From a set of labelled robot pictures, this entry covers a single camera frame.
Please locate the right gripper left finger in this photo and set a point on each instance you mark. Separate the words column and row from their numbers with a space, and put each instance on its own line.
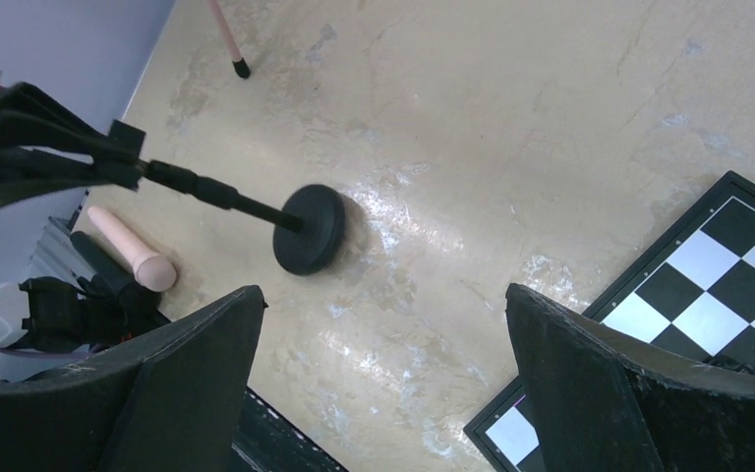
column 167, row 400

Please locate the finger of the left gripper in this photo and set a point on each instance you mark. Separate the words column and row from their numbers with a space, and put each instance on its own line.
column 26, row 174
column 29, row 117

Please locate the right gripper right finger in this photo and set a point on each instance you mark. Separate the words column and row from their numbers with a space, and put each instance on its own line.
column 602, row 400

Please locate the black microphone stand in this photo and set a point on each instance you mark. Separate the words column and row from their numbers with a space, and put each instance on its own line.
column 309, row 229

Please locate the pink tripod music stand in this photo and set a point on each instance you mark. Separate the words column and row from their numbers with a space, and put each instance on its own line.
column 240, row 65

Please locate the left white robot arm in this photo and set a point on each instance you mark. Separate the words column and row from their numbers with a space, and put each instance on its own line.
column 46, row 149

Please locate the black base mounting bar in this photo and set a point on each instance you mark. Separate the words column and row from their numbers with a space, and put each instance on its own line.
column 266, row 441

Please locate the black white chessboard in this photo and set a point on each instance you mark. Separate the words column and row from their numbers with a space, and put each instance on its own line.
column 692, row 293

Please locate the aluminium frame rail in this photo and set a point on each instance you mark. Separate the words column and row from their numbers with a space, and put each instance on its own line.
column 53, row 253

